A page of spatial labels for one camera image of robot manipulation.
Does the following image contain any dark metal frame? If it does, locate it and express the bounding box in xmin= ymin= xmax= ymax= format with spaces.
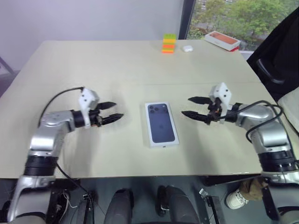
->
xmin=0 ymin=56 xmax=15 ymax=79

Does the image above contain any dark rounded shape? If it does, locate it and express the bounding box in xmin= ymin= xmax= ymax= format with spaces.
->
xmin=157 ymin=185 xmax=199 ymax=224
xmin=106 ymin=188 xmax=134 ymax=224

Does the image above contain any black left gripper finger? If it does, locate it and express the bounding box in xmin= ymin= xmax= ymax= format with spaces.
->
xmin=97 ymin=101 xmax=117 ymax=111
xmin=99 ymin=113 xmax=125 ymax=126

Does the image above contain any black box with wires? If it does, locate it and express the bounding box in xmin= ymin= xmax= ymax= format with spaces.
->
xmin=50 ymin=184 xmax=95 ymax=224

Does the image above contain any orange and white phone box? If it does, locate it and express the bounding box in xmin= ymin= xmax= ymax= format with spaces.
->
xmin=204 ymin=31 xmax=242 ymax=51

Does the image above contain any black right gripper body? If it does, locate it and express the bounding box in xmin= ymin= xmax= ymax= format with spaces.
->
xmin=205 ymin=98 xmax=222 ymax=126

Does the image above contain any black office chair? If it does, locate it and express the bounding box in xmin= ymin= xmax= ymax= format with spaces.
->
xmin=246 ymin=9 xmax=299 ymax=101

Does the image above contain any brown trouser leg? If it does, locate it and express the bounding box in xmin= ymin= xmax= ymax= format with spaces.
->
xmin=238 ymin=178 xmax=266 ymax=201

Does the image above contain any black bar with metal clamp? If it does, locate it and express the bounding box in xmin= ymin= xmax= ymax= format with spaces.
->
xmin=198 ymin=188 xmax=222 ymax=224

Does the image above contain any beige cushioned seat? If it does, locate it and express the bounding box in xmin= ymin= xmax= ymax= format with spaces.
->
xmin=277 ymin=87 xmax=299 ymax=140

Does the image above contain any white sneaker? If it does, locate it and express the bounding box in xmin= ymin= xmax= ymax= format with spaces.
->
xmin=226 ymin=189 xmax=249 ymax=210

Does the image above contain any dark window frame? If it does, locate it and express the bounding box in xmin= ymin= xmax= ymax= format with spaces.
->
xmin=177 ymin=0 xmax=197 ymax=40

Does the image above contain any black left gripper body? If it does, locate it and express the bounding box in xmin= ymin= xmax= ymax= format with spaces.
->
xmin=88 ymin=109 xmax=103 ymax=128

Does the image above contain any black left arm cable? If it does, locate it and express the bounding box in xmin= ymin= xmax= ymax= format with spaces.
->
xmin=41 ymin=86 xmax=85 ymax=122

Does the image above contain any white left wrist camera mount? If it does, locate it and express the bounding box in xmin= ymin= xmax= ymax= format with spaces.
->
xmin=78 ymin=88 xmax=100 ymax=129

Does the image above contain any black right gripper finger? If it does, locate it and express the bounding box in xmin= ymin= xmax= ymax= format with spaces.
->
xmin=181 ymin=111 xmax=210 ymax=123
xmin=188 ymin=96 xmax=211 ymax=105

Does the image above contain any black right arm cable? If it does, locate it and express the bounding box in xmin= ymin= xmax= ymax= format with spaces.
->
xmin=240 ymin=100 xmax=284 ymax=143

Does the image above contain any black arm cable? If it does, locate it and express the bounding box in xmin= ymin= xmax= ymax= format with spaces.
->
xmin=240 ymin=100 xmax=284 ymax=143
xmin=41 ymin=86 xmax=85 ymax=122

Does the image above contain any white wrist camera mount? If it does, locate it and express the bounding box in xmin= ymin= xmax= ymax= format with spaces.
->
xmin=78 ymin=88 xmax=100 ymax=129
xmin=208 ymin=82 xmax=232 ymax=122

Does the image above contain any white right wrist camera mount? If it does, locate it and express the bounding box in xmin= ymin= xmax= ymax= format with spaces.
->
xmin=208 ymin=82 xmax=232 ymax=122

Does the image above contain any thin black cable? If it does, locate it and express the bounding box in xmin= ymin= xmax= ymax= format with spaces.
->
xmin=55 ymin=162 xmax=99 ymax=210

